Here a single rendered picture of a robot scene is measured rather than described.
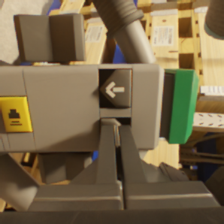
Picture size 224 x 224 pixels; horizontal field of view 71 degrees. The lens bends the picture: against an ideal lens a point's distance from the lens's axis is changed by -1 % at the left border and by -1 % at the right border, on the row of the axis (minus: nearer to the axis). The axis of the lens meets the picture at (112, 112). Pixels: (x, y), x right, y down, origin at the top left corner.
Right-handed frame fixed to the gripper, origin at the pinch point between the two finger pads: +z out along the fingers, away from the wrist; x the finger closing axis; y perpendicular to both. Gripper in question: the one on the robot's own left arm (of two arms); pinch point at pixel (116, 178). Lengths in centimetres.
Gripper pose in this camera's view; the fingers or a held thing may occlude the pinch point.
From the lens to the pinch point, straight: 23.0
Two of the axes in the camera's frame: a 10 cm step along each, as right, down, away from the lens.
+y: -4.8, 8.4, 2.6
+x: -0.2, -3.0, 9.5
